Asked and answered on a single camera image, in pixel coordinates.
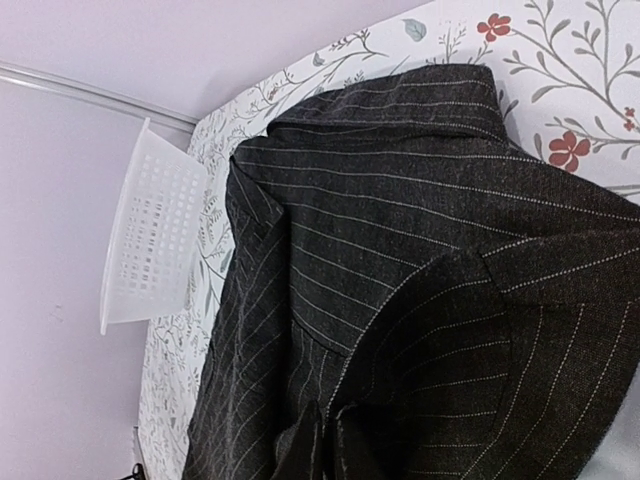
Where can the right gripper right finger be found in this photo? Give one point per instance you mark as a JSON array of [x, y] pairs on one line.
[[350, 448]]

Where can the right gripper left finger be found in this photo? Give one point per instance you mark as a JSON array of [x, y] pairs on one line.
[[302, 460]]

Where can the black pinstriped long sleeve shirt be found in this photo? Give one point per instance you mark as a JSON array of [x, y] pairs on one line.
[[394, 251]]

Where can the white plastic basket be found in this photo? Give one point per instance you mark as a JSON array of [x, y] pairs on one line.
[[153, 238]]

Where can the floral patterned table mat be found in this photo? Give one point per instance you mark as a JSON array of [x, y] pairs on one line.
[[567, 74]]

